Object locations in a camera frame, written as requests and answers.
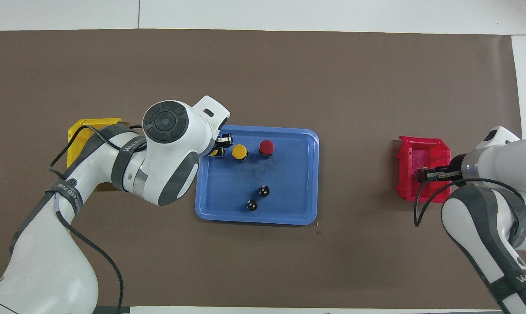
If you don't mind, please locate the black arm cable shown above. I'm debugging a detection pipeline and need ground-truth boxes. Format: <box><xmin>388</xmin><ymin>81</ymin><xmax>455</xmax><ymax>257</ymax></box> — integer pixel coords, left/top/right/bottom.
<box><xmin>49</xmin><ymin>124</ymin><xmax>143</xmax><ymax>314</ymax></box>
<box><xmin>414</xmin><ymin>177</ymin><xmax>526</xmax><ymax>227</ymax></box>

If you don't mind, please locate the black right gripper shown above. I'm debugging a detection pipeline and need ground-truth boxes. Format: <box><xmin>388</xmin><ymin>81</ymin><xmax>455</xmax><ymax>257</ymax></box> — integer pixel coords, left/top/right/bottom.
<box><xmin>423</xmin><ymin>154</ymin><xmax>467</xmax><ymax>181</ymax></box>

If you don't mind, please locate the red plastic bin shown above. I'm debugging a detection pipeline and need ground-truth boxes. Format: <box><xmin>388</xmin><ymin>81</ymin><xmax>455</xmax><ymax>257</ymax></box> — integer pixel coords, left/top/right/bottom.
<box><xmin>396</xmin><ymin>136</ymin><xmax>451</xmax><ymax>204</ymax></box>

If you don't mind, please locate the blue plastic tray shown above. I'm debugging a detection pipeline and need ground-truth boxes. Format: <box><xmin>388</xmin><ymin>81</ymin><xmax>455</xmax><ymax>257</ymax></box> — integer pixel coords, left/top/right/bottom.
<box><xmin>195</xmin><ymin>124</ymin><xmax>320</xmax><ymax>225</ymax></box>

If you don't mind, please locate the brown table mat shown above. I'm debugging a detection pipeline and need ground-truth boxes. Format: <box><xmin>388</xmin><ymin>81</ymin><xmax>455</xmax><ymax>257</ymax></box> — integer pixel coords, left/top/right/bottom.
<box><xmin>0</xmin><ymin>29</ymin><xmax>526</xmax><ymax>309</ymax></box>

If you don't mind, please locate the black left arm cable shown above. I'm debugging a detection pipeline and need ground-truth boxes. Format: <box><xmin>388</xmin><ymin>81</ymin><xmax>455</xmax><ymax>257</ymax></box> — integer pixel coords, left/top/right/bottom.
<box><xmin>49</xmin><ymin>124</ymin><xmax>143</xmax><ymax>314</ymax></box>

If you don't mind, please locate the yellow plastic bin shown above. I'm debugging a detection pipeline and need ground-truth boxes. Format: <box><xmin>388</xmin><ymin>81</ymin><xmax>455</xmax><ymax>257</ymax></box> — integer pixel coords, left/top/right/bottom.
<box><xmin>67</xmin><ymin>118</ymin><xmax>122</xmax><ymax>170</ymax></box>

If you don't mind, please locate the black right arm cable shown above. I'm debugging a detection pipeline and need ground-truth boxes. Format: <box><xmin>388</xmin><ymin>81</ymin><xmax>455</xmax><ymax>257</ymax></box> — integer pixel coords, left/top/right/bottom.
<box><xmin>414</xmin><ymin>177</ymin><xmax>526</xmax><ymax>227</ymax></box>

